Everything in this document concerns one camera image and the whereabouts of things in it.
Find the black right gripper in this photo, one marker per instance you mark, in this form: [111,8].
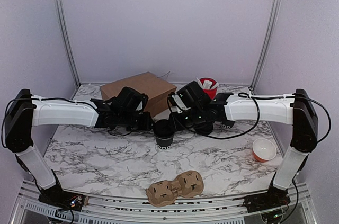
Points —
[178,126]

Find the brown cardboard cup carrier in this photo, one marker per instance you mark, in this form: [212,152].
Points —
[187,185]

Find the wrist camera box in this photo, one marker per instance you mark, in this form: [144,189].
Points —
[128,100]
[189,96]

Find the aluminium frame post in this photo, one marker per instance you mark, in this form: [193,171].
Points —
[66,41]
[273,17]

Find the aluminium frame post left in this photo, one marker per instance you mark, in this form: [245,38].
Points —
[66,41]

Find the aluminium frame post right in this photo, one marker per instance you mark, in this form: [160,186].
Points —
[273,17]

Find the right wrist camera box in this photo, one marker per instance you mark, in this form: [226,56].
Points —
[189,96]

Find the black plastic cup lid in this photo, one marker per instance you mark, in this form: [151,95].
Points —
[162,129]

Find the orange white bowl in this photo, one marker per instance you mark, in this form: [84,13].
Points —
[263,150]

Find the black paper coffee cup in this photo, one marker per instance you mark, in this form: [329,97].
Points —
[164,143]

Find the black stacked paper cup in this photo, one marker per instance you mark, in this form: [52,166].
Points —
[227,124]

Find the black plastic cup lids stack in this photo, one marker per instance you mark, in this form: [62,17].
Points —
[204,130]

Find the white sugar stick packets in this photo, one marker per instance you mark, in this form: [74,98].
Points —
[207,83]

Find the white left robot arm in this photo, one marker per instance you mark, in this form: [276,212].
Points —
[27,111]

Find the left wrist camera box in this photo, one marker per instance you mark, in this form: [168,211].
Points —
[128,100]

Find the red cylindrical canister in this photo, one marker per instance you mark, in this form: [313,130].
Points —
[211,93]

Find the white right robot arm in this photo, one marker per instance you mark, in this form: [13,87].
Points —
[294,109]

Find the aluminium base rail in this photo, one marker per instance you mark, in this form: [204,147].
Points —
[116,209]

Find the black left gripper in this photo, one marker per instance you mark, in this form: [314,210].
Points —
[146,125]

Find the brown paper bag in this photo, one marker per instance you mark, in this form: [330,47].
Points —
[156,88]

